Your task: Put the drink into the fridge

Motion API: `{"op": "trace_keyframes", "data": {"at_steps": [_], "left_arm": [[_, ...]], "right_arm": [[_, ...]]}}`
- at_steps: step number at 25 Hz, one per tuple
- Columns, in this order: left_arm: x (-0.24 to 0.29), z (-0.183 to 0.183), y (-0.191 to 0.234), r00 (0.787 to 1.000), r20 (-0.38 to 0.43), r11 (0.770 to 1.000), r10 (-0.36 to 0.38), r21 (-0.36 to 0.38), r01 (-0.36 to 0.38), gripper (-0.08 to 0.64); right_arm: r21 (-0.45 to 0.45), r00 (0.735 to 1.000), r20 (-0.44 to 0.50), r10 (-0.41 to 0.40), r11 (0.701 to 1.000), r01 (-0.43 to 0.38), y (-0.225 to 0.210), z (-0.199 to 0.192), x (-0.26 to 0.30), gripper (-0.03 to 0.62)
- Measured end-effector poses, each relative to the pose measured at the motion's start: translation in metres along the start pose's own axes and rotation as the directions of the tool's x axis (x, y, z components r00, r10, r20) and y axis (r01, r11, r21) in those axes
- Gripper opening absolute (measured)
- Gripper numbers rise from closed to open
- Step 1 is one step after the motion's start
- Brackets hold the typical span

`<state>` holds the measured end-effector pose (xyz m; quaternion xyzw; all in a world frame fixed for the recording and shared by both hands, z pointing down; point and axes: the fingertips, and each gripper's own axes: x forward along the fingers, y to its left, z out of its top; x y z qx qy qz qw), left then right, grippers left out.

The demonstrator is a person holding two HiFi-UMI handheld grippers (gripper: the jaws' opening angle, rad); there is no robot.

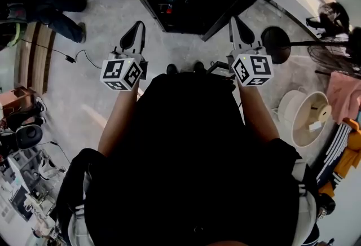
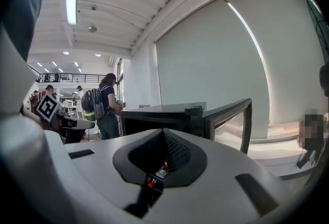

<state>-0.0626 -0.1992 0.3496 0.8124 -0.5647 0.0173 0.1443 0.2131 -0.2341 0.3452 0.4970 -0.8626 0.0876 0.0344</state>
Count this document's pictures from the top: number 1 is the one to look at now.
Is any person's black clothing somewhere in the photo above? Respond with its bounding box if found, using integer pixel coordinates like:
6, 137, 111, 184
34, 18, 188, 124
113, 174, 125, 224
55, 71, 321, 246

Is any black office chair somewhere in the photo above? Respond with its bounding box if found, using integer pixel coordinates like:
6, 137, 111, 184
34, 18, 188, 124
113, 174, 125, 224
0, 124, 43, 155

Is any brown wooden box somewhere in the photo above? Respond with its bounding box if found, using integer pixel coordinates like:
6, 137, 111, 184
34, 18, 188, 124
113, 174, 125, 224
0, 85, 37, 112

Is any large white spool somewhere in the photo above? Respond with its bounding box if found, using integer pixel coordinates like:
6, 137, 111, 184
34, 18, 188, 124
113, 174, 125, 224
290, 91, 333, 148

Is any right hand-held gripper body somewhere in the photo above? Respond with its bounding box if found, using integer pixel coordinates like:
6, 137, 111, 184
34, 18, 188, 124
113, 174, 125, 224
206, 43, 275, 87

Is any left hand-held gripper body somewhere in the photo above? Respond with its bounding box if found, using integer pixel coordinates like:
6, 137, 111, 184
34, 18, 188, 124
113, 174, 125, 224
100, 46, 149, 91

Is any wooden bench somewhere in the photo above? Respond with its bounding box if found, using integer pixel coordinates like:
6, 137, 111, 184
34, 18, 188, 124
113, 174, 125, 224
15, 21, 57, 96

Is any orange cloth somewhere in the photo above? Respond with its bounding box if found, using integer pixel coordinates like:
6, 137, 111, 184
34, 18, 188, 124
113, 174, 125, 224
318, 117, 361, 198

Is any person's left forearm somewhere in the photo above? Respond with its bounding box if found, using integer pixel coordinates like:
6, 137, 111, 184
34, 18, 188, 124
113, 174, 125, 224
98, 81, 141, 157

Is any pink cloth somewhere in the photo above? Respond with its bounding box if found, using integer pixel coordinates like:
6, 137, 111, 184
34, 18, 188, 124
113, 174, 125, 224
326, 69, 361, 125

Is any white equipment rack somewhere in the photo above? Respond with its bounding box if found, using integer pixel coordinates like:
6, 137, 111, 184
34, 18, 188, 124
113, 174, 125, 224
0, 148, 61, 223

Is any person's right forearm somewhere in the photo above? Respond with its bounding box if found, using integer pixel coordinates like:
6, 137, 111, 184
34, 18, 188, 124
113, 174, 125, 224
237, 81, 280, 144

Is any black power adapter with cable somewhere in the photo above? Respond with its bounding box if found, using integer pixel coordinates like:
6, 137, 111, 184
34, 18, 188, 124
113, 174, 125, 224
21, 38, 103, 69

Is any black standing fan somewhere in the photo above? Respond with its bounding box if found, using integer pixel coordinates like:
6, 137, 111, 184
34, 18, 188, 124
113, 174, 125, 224
261, 25, 361, 77

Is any dark white-striped garment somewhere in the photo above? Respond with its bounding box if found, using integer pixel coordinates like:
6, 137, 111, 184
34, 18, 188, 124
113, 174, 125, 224
315, 122, 354, 187

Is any small white spool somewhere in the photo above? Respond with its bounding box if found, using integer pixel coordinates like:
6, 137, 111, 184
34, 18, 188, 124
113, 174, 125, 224
277, 89, 309, 128

